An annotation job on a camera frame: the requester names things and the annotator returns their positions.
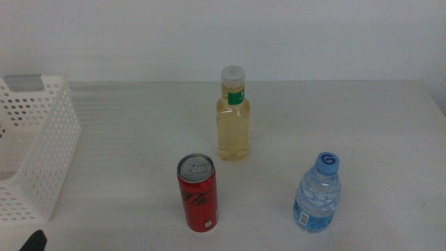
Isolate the white perforated plastic basket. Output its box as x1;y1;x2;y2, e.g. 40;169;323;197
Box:
0;73;82;223

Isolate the red soda can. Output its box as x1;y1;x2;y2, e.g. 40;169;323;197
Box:
176;153;219;234

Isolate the clear bottle of yellow liquid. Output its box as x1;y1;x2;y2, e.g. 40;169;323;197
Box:
216;65;251;162

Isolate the small water bottle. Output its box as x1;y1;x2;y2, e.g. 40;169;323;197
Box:
293;151;341;234

